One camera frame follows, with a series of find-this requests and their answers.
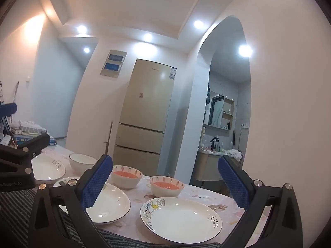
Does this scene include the bathroom vanity cabinet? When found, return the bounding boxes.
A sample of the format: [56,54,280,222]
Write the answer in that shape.
[191,150,243,186]

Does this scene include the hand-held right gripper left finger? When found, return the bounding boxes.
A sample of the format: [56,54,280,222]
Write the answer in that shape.
[28,154,113,248]

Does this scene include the wooden wall shelf cabinet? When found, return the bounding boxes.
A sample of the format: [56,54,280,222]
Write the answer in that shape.
[222,98,235,131]

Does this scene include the grey wall electrical panel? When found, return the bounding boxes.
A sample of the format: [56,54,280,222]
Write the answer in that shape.
[100,49,128,78]

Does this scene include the bathroom mirror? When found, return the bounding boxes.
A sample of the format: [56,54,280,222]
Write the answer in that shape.
[208,90,225,127]

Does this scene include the white towel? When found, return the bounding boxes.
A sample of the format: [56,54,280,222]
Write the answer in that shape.
[228,148,243,162]

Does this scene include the pink cartoon tablecloth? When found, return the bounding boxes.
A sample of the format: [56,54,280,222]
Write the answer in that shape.
[31,145,249,243]

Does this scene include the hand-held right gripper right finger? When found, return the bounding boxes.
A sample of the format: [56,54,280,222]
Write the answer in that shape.
[218,155,303,248]

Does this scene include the stack of books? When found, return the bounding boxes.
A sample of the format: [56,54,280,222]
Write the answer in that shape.
[10,120,57,148]

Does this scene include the beige refrigerator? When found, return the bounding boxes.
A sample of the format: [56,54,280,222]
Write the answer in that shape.
[113,58,178,177]

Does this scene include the white cartoon print plate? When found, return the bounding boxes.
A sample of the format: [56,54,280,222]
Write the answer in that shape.
[52,177,82,188]
[140,197,223,244]
[31,154,66,181]
[85,182,131,224]

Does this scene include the pink strawberry print bowl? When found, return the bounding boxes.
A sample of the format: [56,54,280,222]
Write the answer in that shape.
[150,176,185,198]
[108,165,143,190]

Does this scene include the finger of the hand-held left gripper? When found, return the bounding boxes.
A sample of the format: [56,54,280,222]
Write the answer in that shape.
[0,103,18,117]
[0,134,50,176]

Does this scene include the thin wooden stick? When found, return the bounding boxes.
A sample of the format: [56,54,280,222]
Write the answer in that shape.
[104,120,113,155]

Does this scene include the white bowl with dark rim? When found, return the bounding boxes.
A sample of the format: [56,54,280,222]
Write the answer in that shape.
[69,153,97,175]

